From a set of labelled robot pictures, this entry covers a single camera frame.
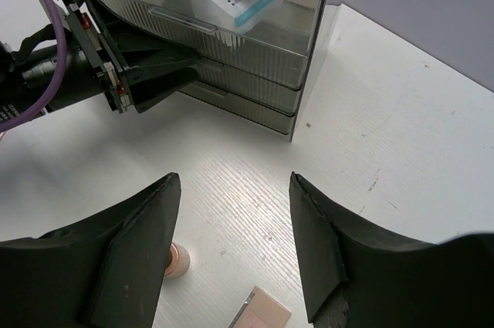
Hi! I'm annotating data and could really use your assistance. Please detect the clear acrylic drawer organizer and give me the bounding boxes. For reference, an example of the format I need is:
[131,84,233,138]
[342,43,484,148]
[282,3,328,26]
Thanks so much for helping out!
[96,0,343,137]

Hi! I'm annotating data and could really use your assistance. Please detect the beige foundation bottle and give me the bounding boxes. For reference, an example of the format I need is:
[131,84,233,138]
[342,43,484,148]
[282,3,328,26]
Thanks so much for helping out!
[164,242,191,279]

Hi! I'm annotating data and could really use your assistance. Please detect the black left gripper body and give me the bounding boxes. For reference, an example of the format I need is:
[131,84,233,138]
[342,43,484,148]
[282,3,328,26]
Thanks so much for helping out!
[1,0,131,116]

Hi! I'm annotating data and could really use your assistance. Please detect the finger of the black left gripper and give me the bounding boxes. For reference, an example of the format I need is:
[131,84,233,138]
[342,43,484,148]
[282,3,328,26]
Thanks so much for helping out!
[127,67,198,113]
[100,21,201,73]

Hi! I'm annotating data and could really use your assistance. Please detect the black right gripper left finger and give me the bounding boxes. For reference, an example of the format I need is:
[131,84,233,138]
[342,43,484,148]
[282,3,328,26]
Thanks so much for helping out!
[1,173,181,327]

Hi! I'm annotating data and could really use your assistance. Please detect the pink blush palette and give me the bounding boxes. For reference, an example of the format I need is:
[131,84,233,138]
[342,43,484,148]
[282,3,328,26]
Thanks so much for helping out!
[228,286,292,328]

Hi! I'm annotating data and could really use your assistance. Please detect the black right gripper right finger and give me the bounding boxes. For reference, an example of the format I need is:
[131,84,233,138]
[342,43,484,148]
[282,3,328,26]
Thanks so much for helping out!
[289,173,493,327]

